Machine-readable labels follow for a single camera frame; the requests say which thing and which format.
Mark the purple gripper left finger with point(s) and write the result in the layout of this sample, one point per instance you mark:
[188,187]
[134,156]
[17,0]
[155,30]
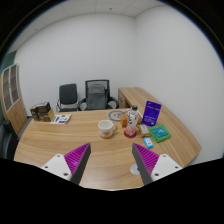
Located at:
[70,166]

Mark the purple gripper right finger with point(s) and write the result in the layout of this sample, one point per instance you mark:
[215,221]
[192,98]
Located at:
[152,166]

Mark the clear plastic water bottle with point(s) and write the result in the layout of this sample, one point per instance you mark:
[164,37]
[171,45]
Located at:
[132,119]

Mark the small blue box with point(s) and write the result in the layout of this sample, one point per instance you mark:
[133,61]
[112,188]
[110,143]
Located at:
[148,142]

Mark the green flat box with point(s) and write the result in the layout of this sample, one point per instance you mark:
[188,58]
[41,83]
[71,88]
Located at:
[159,133]

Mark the small tan packet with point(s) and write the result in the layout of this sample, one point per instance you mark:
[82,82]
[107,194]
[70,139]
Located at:
[143,129]

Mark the red round coaster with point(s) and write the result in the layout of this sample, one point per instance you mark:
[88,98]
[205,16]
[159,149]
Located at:
[130,134]

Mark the white ceramic mug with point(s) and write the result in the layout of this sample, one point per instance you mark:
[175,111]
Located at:
[106,128]

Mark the white green leaflet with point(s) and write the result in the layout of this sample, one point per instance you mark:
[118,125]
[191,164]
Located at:
[61,119]

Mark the orange snack box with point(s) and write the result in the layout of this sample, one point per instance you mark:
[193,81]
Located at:
[124,120]

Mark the purple standing card box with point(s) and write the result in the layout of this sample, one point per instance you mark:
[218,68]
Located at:
[151,113]

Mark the round patterned plate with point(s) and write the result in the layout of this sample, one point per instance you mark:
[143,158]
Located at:
[115,116]

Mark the dark brown box right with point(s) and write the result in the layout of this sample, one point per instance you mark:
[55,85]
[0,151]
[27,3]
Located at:
[45,112]

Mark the dark brown box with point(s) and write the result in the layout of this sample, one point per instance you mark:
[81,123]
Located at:
[45,112]
[34,112]

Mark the black visitor chair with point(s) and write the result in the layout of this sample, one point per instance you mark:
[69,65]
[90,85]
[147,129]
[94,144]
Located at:
[68,98]

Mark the dark brown box left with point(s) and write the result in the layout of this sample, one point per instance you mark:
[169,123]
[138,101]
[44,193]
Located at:
[34,112]

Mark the wooden side desk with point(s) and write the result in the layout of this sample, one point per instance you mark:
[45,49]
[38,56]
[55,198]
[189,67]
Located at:
[129,96]

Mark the grey mesh office chair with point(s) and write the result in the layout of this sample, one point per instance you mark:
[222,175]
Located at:
[97,96]

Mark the black leather sofa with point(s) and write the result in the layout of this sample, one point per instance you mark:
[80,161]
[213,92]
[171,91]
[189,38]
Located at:
[8,140]

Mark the wooden glass-door cabinet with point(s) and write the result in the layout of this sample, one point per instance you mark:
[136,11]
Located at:
[11,98]

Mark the table cable grommet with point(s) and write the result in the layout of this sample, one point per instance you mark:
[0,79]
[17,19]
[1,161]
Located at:
[134,169]

